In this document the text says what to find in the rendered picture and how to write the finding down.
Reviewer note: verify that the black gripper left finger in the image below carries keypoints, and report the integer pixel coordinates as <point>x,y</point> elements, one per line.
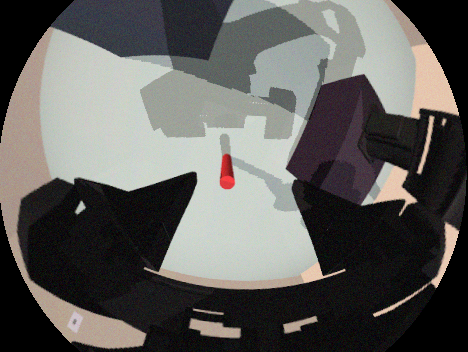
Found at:
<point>148,217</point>

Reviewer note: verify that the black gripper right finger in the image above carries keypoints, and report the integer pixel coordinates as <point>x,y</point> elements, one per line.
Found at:
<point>337,227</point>

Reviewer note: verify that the red peg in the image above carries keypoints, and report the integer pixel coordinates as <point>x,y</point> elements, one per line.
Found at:
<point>227,175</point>

